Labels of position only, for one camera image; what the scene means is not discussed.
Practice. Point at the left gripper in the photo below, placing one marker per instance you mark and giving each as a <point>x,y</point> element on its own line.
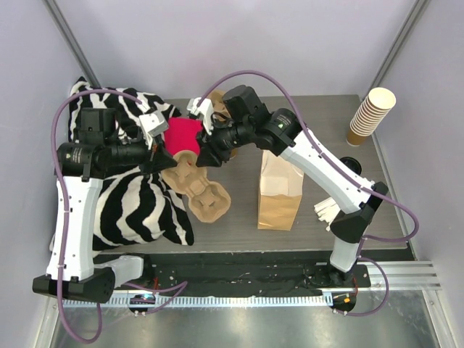
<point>151,157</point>

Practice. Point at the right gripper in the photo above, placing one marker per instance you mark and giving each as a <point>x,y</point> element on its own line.
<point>206,143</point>

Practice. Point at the single cardboard cup carrier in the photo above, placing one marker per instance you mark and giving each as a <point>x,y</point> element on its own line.
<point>207,200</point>

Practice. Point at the brown paper bag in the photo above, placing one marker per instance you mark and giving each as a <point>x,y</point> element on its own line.
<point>280,193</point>

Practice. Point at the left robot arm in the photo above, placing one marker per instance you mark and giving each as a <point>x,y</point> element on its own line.
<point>84,163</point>

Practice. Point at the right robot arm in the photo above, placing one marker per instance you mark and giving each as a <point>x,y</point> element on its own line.
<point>281,133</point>

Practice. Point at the pink folded cloth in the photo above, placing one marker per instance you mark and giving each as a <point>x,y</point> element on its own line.
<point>181,135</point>

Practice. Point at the cardboard cup carrier tray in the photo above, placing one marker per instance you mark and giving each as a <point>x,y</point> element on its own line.
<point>221,119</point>

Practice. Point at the zebra print pillow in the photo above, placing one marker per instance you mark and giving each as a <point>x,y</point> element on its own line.
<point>132,208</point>

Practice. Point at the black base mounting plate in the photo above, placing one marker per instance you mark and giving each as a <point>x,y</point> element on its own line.
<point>253,274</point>

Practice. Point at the stack of black lids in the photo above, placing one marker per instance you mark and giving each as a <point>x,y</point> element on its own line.
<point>352,164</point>

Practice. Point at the stack of paper cups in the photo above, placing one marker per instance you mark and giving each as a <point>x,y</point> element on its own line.
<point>372,110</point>

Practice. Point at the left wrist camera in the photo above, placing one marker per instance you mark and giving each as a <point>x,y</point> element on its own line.
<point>152,125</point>

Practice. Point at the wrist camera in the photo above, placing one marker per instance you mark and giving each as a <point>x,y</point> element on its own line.
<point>152,125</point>
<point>203,110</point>

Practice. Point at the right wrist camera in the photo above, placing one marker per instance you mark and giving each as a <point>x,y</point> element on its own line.
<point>203,110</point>

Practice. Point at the white cable duct strip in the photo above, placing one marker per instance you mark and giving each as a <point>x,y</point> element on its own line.
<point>134,300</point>

